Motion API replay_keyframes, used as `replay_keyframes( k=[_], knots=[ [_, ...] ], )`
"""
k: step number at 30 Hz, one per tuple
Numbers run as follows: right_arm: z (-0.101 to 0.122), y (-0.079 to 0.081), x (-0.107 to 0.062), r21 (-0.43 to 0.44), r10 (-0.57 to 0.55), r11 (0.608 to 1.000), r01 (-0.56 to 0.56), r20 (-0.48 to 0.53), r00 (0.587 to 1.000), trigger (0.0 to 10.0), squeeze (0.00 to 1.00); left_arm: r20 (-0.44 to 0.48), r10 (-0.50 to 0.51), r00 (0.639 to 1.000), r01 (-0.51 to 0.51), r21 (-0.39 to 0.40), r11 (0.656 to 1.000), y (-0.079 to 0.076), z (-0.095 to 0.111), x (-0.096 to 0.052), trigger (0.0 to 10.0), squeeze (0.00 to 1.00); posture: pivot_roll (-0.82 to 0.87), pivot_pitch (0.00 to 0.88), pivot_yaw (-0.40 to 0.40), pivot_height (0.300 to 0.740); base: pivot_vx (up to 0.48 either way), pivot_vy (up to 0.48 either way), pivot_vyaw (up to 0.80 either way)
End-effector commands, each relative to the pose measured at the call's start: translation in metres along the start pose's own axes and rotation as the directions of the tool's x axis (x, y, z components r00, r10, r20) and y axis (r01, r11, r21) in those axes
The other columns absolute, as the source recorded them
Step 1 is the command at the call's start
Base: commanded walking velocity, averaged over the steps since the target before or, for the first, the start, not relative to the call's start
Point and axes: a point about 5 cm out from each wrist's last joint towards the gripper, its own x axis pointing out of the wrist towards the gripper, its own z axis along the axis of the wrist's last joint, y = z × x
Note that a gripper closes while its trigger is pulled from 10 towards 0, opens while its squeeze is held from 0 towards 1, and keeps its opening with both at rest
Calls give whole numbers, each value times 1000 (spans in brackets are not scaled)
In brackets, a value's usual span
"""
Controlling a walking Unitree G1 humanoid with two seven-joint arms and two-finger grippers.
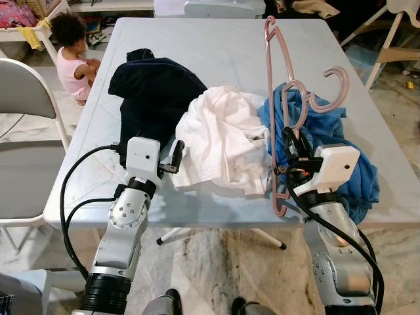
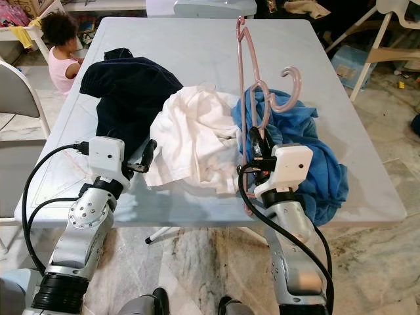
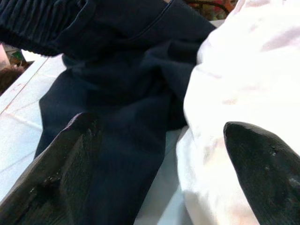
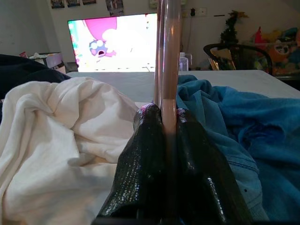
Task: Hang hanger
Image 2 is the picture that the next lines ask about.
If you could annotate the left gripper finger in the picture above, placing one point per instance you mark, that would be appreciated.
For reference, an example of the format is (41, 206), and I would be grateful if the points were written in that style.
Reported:
(148, 154)

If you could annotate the pink plastic hanger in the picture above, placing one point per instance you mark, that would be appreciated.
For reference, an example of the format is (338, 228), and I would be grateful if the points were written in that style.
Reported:
(298, 84)

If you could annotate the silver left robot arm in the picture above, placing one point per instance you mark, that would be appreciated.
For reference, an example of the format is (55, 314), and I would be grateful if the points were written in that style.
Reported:
(88, 216)

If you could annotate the white garment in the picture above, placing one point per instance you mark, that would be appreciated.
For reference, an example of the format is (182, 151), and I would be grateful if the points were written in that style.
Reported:
(193, 138)

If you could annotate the navy blue garment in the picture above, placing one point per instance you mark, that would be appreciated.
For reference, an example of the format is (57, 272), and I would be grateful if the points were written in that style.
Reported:
(128, 92)

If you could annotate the white folding table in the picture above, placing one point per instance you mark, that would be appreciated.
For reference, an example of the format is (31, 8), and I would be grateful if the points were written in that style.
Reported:
(190, 46)

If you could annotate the grey folding chair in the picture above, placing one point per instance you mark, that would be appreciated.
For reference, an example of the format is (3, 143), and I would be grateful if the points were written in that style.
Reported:
(16, 177)

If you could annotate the child in pink top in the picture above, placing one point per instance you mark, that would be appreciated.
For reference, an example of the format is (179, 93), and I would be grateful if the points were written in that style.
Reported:
(62, 69)

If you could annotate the pale blue plastic box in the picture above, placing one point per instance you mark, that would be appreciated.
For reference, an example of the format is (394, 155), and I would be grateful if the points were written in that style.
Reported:
(354, 65)

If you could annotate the silver robot right leg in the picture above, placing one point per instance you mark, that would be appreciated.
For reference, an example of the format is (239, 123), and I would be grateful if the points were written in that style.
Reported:
(236, 308)

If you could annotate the silver robot leg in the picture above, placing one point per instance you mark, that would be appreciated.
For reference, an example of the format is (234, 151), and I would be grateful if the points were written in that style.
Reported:
(236, 308)
(144, 305)

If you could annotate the silver robot left leg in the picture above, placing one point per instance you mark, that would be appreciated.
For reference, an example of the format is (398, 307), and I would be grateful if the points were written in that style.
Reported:
(144, 305)

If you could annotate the tan cloth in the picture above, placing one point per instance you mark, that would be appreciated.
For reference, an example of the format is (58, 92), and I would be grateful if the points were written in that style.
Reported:
(308, 8)

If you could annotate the white high chair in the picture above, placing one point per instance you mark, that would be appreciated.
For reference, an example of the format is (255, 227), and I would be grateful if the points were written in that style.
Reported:
(394, 54)

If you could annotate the yellow cloth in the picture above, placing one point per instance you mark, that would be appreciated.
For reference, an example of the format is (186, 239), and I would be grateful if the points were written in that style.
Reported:
(23, 36)

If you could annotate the cardboard box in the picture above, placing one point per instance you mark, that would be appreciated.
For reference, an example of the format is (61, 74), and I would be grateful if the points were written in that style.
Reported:
(39, 6)

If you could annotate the pink patterned bag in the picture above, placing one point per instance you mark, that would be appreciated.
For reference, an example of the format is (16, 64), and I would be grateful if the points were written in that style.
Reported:
(13, 14)

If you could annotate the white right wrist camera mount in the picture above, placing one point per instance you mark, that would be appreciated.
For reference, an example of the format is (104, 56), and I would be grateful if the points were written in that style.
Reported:
(292, 164)

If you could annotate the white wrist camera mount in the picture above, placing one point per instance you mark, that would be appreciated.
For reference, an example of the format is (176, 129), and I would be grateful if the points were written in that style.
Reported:
(105, 157)
(292, 164)

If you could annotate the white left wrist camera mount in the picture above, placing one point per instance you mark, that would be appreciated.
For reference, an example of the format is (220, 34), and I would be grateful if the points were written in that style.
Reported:
(105, 157)

